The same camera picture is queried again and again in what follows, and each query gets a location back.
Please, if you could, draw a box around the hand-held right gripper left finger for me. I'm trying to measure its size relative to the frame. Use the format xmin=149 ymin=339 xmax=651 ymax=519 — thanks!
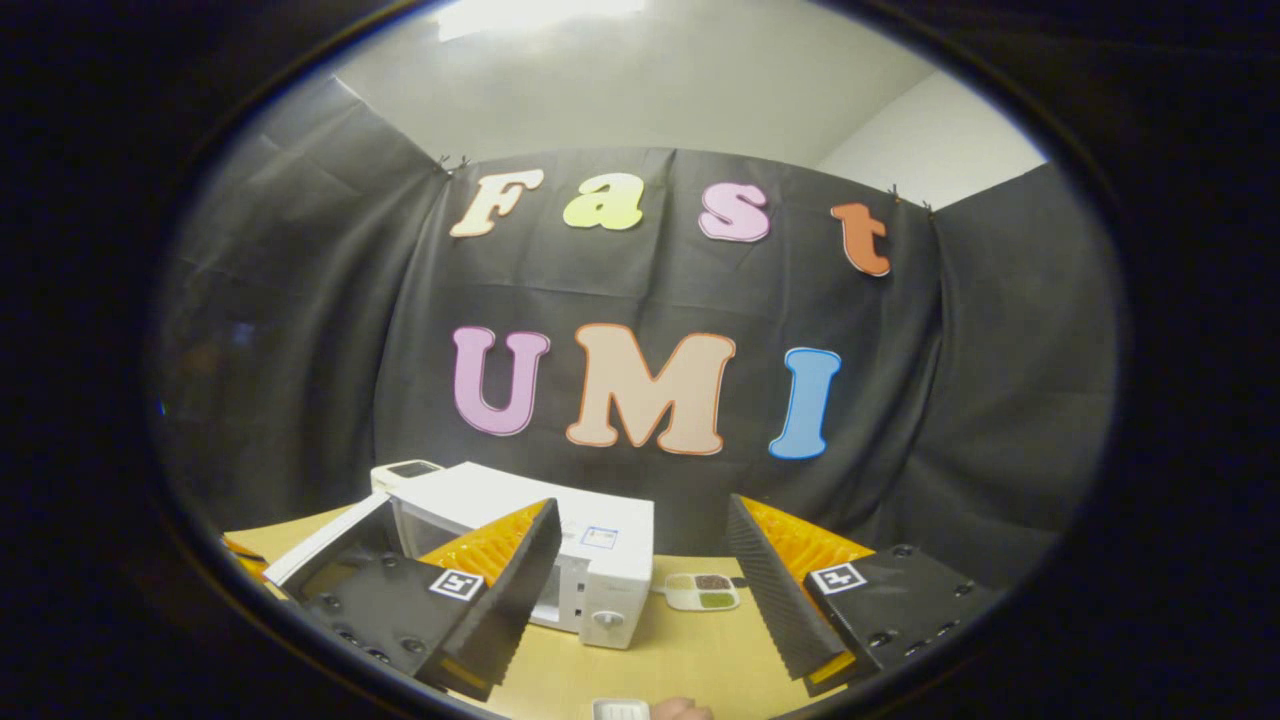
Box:
xmin=275 ymin=497 xmax=563 ymax=703

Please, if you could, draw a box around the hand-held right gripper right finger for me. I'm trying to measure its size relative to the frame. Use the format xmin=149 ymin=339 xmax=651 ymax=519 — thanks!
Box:
xmin=727 ymin=493 xmax=1004 ymax=699

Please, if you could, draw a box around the white microwave oven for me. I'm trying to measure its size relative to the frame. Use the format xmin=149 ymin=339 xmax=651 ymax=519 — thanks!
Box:
xmin=262 ymin=462 xmax=656 ymax=651

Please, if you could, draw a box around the white divided condiment dish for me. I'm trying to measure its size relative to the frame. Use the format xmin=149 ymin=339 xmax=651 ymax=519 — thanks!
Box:
xmin=655 ymin=572 xmax=746 ymax=613

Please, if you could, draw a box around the small white countertop appliance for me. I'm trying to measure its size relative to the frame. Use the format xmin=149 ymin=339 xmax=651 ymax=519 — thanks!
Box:
xmin=370 ymin=459 xmax=446 ymax=493

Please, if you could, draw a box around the black backdrop cloth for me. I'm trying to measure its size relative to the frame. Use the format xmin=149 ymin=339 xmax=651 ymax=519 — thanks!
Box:
xmin=150 ymin=75 xmax=1121 ymax=591

